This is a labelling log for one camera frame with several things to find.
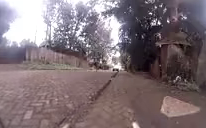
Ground vehicle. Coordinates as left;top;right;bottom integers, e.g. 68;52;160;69
112;66;121;73

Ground drain gutter strip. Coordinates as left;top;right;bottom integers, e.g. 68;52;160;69
55;71;120;128

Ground row of trees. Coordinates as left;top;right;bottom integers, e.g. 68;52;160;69
40;0;118;70

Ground reddish brown side path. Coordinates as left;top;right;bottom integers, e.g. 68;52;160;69
59;70;206;128

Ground large dark trees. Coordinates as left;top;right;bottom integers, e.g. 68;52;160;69
102;0;206;74

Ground pale wooden plank fence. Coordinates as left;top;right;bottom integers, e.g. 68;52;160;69
24;46;89;69

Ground grass verge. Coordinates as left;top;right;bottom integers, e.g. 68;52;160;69
22;62;85;71

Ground roofed gate pillar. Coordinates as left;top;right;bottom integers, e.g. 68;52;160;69
154;30;193;82

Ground red brick road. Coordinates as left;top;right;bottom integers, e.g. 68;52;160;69
0;63;116;128

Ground low plants with litter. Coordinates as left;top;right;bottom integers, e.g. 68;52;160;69
169;74;201;93

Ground pale flat slab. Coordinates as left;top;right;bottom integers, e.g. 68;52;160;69
159;95;202;119

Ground dark fence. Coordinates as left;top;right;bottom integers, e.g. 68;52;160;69
0;46;27;65

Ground dark tree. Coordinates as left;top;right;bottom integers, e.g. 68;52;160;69
0;0;19;44

